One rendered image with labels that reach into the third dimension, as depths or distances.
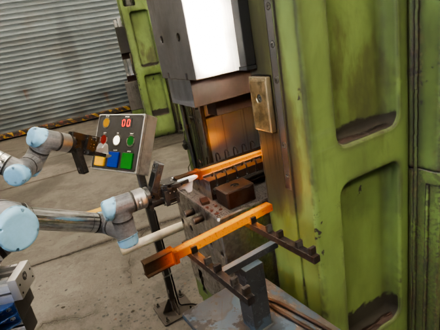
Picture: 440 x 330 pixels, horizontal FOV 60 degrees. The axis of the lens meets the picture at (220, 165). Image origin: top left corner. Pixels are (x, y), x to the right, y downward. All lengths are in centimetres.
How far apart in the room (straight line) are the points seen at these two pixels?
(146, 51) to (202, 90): 487
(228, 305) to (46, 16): 838
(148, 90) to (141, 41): 73
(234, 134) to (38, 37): 772
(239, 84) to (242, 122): 37
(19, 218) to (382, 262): 126
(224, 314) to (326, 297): 35
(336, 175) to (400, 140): 29
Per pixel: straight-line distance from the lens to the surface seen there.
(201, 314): 126
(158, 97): 623
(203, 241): 109
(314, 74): 107
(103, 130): 199
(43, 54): 917
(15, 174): 145
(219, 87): 136
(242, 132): 174
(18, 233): 116
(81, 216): 143
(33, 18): 920
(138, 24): 618
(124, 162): 181
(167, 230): 189
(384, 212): 151
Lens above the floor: 152
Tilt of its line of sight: 20 degrees down
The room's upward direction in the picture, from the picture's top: 10 degrees counter-clockwise
